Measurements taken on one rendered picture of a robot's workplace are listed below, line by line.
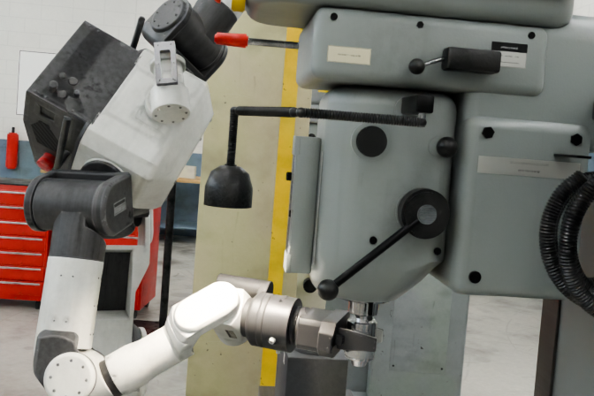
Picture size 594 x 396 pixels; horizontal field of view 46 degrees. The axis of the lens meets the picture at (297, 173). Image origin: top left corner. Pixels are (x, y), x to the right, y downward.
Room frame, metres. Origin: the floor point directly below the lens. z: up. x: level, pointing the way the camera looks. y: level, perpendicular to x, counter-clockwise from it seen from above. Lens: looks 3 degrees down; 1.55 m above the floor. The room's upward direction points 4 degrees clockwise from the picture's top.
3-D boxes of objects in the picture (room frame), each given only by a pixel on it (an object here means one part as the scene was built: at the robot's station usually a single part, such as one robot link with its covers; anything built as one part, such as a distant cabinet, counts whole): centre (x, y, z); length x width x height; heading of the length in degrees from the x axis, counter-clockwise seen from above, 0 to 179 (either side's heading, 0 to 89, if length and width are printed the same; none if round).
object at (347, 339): (1.05, -0.11, 1.24); 0.06 x 0.02 x 0.03; 73
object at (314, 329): (1.11, -0.03, 1.24); 0.13 x 0.12 x 0.10; 163
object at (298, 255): (1.07, -0.01, 1.45); 0.04 x 0.04 x 0.21; 6
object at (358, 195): (1.08, -0.13, 1.47); 0.21 x 0.19 x 0.32; 6
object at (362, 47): (1.09, -0.16, 1.68); 0.34 x 0.24 x 0.10; 96
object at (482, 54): (0.96, -0.20, 1.66); 0.12 x 0.04 x 0.04; 96
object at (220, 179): (1.03, 0.10, 1.47); 0.07 x 0.07 x 0.06
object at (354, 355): (1.08, -0.12, 1.23); 0.05 x 0.05 x 0.05
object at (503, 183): (1.10, -0.32, 1.47); 0.24 x 0.19 x 0.26; 6
